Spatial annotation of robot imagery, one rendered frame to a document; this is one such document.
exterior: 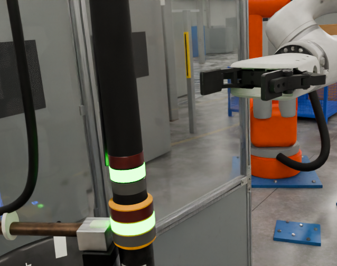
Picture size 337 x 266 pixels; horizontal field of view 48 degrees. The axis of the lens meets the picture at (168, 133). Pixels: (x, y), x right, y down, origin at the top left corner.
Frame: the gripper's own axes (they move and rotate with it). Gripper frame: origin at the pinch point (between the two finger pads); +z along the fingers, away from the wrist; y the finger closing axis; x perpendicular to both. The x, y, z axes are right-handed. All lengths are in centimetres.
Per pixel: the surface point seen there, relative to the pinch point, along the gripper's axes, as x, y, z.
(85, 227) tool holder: -11.2, 3.1, 21.8
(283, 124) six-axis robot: -101, 164, -324
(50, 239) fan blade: -21.0, 20.4, 17.9
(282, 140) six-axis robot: -118, 165, -323
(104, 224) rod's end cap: -11.0, 1.7, 20.5
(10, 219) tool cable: -10.8, 10.4, 26.2
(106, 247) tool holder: -13.0, 0.8, 21.2
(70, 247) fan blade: -22.1, 17.7, 16.4
